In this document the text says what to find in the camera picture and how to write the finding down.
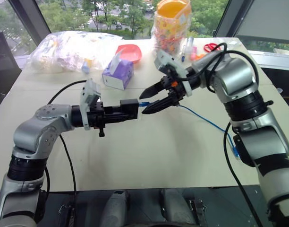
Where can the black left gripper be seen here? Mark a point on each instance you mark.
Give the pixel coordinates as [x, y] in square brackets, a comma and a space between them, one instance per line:
[96, 113]

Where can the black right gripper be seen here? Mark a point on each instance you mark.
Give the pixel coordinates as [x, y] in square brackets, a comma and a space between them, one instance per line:
[174, 88]

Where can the small black box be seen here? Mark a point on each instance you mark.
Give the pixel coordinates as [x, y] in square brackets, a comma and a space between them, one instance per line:
[129, 106]

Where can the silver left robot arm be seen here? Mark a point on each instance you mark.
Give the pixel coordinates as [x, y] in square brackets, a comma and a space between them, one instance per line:
[38, 132]

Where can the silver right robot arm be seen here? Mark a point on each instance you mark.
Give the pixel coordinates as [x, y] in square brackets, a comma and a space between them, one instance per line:
[257, 113]

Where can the purple and white tissue box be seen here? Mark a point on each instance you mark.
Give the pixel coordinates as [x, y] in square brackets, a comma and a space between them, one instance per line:
[117, 75]

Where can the blue marker pen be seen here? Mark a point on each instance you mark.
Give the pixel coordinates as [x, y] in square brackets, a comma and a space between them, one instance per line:
[183, 55]

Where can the pink plastic bowl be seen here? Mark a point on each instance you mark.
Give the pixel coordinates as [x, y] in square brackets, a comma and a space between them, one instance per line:
[130, 53]

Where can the small blue and yellow bottle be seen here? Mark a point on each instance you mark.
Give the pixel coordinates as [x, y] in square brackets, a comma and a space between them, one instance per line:
[86, 66]

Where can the pink and orange small toy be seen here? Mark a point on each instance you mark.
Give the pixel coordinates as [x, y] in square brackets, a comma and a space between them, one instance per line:
[195, 55]

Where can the clear plastic tube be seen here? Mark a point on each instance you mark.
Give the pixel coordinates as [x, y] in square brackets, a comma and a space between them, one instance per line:
[189, 43]

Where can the colourful bag with orange ball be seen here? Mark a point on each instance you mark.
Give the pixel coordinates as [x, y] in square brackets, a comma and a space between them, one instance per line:
[171, 28]

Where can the red scissors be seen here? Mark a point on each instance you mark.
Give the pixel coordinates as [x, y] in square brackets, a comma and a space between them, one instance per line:
[211, 47]

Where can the large clear plastic bag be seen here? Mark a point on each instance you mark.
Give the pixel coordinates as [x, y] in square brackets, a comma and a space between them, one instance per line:
[69, 50]

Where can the dark grey rounded shape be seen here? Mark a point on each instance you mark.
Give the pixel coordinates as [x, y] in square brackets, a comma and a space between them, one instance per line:
[174, 205]
[115, 208]

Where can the grey window blind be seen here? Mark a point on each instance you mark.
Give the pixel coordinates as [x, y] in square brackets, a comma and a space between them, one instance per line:
[267, 20]

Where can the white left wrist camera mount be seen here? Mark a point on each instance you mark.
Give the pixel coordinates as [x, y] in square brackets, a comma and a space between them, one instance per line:
[89, 104]

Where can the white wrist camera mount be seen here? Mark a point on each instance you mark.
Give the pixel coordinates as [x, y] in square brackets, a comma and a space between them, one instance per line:
[89, 104]
[171, 67]

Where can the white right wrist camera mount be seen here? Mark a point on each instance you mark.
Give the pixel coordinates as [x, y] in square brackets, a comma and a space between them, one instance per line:
[171, 67]

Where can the dark window frame post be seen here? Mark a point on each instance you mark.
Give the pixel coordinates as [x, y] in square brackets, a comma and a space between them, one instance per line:
[226, 19]
[28, 20]

